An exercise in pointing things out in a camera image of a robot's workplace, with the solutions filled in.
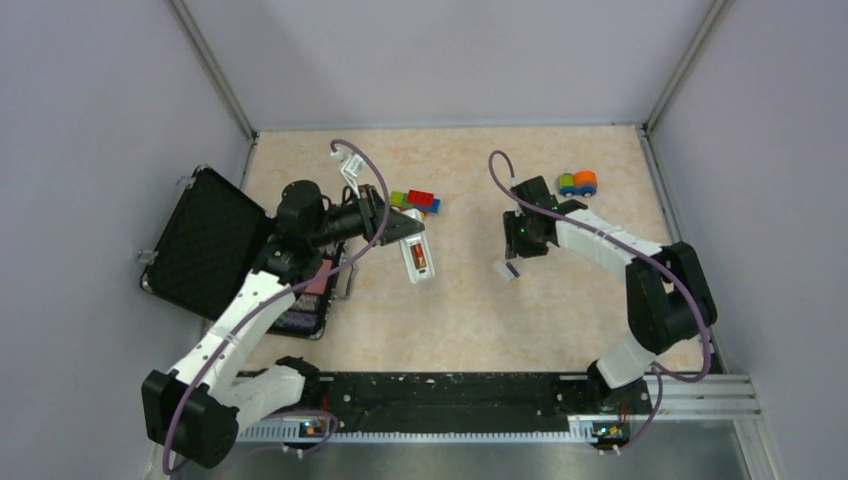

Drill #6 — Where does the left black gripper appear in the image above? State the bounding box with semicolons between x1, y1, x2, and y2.
309;183;424;248

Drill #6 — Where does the orange battery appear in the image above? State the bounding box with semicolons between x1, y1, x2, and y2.
410;243;427;270

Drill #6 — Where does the white remote control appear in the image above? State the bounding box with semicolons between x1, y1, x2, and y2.
398;209;435;284

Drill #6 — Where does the blue battery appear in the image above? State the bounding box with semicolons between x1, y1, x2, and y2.
505;262;520;278

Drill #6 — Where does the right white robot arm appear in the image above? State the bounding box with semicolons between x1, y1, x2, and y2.
503;176;717;412

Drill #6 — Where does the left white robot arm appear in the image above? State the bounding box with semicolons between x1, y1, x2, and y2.
141;180;425;474

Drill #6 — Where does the lego brick truck toy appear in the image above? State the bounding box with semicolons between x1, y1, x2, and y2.
389;190;441;215

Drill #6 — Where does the orange blue toy car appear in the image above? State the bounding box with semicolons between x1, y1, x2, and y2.
557;170;598;198

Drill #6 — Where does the pink card deck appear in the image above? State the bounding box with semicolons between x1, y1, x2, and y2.
303;258;332;296

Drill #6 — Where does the black poker chip case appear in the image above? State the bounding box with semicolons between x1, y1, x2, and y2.
140;166;363;320

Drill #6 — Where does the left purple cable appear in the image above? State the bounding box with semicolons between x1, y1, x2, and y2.
160;139;392;476

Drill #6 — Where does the purple cable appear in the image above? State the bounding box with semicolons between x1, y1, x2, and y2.
488;150;715;452
160;139;392;476

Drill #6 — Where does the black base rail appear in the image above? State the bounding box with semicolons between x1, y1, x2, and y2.
293;372;651;434

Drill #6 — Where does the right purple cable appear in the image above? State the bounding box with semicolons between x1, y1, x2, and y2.
488;150;715;452

